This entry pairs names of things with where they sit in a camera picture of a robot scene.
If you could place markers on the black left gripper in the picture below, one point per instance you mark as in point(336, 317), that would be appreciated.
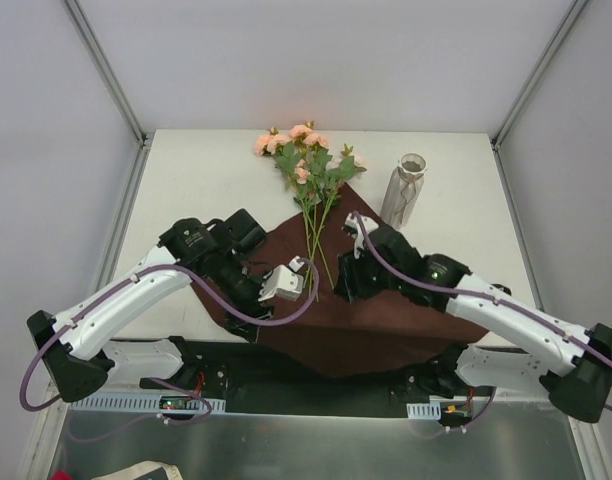
point(256, 307)

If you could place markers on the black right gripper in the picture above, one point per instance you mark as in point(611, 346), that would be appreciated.
point(359, 275)

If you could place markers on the red and maroon wrapping paper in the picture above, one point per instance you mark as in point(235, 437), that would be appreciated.
point(387, 332)

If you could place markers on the pink artificial flower bouquet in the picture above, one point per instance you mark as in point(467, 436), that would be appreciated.
point(314, 174)

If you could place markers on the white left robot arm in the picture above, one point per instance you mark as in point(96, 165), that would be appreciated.
point(77, 345)

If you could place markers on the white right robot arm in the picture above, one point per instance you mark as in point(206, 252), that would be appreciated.
point(567, 363)

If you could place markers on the beige ceramic vase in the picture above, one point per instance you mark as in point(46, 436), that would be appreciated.
point(403, 190)

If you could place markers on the red cloth item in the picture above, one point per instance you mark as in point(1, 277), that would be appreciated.
point(61, 475)

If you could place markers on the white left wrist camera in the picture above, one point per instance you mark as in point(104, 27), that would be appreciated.
point(284, 281)

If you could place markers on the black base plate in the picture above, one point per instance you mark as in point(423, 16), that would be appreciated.
point(253, 379)

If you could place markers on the right white cable duct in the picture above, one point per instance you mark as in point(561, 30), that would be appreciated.
point(436, 411)

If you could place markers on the white cable duct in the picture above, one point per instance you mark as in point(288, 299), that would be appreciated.
point(436, 411)
point(148, 403)

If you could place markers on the left white cable duct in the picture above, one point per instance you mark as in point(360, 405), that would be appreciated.
point(148, 403)

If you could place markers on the left rear frame post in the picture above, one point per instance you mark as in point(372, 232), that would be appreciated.
point(94, 48)

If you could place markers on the frame post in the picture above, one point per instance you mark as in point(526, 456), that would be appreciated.
point(94, 48)
point(556, 42)

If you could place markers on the right rear frame post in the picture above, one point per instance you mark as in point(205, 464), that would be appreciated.
point(556, 42)

